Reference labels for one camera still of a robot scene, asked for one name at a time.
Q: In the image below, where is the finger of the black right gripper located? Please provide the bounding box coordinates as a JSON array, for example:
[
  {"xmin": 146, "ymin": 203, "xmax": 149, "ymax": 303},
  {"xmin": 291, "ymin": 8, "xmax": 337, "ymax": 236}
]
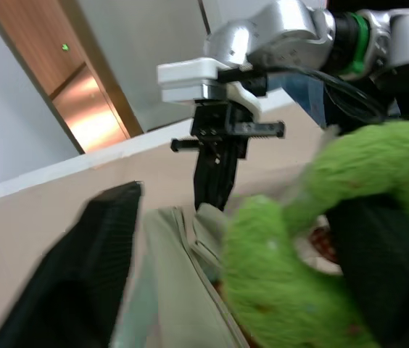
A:
[
  {"xmin": 217, "ymin": 141, "xmax": 242, "ymax": 212},
  {"xmin": 193, "ymin": 141, "xmax": 223, "ymax": 210}
]

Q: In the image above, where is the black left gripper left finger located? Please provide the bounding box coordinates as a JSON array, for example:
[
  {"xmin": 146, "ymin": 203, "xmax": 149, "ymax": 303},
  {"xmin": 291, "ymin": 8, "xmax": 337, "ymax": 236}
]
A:
[{"xmin": 0, "ymin": 181, "xmax": 144, "ymax": 348}]

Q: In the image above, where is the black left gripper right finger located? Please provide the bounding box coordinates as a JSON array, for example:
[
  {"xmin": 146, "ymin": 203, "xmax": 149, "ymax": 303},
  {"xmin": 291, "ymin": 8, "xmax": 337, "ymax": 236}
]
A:
[{"xmin": 324, "ymin": 197, "xmax": 409, "ymax": 348}]

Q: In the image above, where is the green plush keychain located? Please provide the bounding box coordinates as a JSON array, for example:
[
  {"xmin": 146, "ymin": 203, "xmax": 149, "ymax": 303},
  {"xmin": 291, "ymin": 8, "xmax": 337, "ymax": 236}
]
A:
[{"xmin": 221, "ymin": 121, "xmax": 409, "ymax": 348}]

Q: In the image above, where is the pale green zipper pouch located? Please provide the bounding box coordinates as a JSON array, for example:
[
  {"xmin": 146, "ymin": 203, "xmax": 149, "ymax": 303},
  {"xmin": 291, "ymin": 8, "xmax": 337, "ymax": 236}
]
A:
[{"xmin": 112, "ymin": 203, "xmax": 251, "ymax": 348}]

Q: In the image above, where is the brown wooden door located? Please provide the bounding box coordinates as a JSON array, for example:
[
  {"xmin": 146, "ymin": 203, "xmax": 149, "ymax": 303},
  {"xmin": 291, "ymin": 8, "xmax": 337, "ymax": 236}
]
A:
[{"xmin": 0, "ymin": 0, "xmax": 144, "ymax": 155}]

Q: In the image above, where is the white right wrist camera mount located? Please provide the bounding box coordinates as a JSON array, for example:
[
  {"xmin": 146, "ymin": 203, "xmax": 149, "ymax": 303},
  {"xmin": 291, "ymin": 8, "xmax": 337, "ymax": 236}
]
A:
[{"xmin": 157, "ymin": 57, "xmax": 262, "ymax": 119}]

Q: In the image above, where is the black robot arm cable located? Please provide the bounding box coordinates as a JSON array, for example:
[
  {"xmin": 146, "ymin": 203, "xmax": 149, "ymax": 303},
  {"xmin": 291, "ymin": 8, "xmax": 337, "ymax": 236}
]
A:
[{"xmin": 247, "ymin": 63, "xmax": 389, "ymax": 126}]

